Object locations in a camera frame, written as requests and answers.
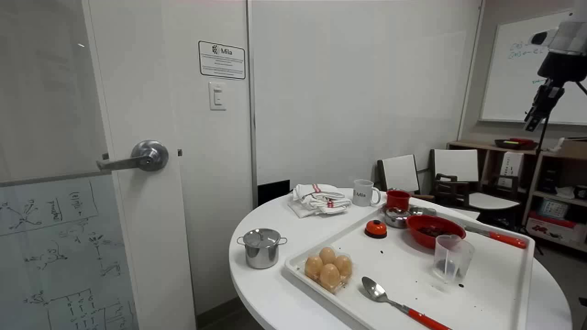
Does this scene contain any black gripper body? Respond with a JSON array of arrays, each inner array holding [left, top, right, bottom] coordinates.
[[531, 82, 564, 117]]

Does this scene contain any colourless plastic cup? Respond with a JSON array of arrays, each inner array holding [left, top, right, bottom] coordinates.
[[432, 233, 476, 286]]

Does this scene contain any red bowl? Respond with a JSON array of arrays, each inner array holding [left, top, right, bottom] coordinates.
[[405, 213, 467, 251]]

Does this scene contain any small red cup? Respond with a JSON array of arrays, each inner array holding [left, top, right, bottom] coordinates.
[[384, 189, 412, 213]]

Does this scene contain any red flat tray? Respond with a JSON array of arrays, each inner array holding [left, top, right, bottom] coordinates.
[[493, 137, 538, 152]]

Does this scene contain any thin black pole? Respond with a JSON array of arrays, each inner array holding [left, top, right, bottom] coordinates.
[[533, 117, 549, 236]]

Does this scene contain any white chair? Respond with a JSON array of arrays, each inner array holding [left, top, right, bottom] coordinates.
[[430, 147, 522, 216], [379, 152, 421, 194]]

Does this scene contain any red white box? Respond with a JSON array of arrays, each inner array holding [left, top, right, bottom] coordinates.
[[526, 209, 587, 247]]

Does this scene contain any white mug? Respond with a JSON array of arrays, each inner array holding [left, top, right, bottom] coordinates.
[[349, 178, 381, 209]]

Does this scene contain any white plastic tray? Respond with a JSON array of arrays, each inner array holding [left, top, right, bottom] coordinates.
[[280, 198, 537, 330]]

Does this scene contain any white cloth red print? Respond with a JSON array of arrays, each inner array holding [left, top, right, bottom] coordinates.
[[287, 181, 353, 220]]

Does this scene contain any brown egg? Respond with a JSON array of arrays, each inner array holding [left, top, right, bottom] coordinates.
[[331, 253, 353, 282], [316, 262, 342, 293], [302, 255, 324, 282], [316, 246, 338, 266]]

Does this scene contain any clear plastic egg pack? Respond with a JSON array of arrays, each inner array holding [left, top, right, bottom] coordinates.
[[302, 244, 355, 295]]

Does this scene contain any small steel pot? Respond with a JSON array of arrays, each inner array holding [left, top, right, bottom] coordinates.
[[236, 227, 289, 271]]

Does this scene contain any white door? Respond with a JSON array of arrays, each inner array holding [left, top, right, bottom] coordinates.
[[80, 0, 197, 330]]

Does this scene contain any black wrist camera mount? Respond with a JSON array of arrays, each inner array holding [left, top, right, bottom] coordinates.
[[535, 51, 587, 86]]

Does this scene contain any wall whiteboard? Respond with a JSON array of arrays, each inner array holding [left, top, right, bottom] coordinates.
[[480, 11, 587, 126]]

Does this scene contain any metal spoon red handle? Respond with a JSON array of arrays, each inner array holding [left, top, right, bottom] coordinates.
[[359, 275, 450, 330]]

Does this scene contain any grey wall joint strip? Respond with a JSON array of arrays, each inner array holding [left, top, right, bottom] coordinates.
[[243, 0, 260, 209]]

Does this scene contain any white light switch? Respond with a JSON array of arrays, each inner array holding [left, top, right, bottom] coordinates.
[[206, 81, 227, 112]]

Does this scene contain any white wall sign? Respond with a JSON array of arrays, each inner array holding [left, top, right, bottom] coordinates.
[[195, 38, 247, 81]]

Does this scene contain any silver door lever handle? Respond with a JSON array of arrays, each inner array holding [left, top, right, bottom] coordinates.
[[95, 139, 170, 174]]

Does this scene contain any frosted glass wall panel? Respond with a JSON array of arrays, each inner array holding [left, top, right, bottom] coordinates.
[[0, 0, 139, 330]]

